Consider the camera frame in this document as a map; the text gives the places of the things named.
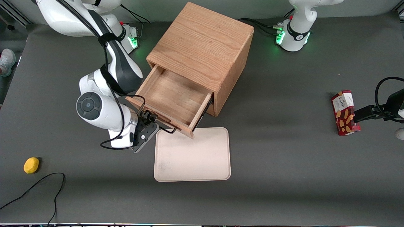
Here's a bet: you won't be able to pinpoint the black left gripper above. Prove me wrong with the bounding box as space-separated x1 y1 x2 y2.
353 89 404 124

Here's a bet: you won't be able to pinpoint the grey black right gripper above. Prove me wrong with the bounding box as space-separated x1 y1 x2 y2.
131 110 159 154

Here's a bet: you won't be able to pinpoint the oak wooden drawer cabinet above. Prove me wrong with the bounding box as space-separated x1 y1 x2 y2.
146 2 254 117

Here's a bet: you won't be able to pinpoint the red Walkers cookie box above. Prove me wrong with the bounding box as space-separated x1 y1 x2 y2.
330 90 361 136

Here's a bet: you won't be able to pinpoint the white rectangular plastic tray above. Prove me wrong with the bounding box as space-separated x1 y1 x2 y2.
154 127 231 182

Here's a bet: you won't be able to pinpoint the yellow lemon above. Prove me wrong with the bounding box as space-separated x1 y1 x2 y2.
23 157 40 174

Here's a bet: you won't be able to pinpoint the white sneaker shoe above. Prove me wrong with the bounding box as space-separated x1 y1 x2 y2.
0 49 16 77

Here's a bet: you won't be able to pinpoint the black looped cable left gripper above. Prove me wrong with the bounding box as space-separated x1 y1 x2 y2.
375 77 404 123

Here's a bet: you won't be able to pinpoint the black cable along right arm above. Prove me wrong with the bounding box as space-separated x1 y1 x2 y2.
57 0 146 150

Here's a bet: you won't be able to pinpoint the black cable at right base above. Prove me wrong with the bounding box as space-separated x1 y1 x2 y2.
120 3 151 25

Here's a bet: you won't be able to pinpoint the thin black cable on table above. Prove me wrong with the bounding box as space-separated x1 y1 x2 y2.
0 172 66 226

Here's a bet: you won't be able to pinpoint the black cables at left base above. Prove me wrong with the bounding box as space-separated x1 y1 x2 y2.
238 17 284 38

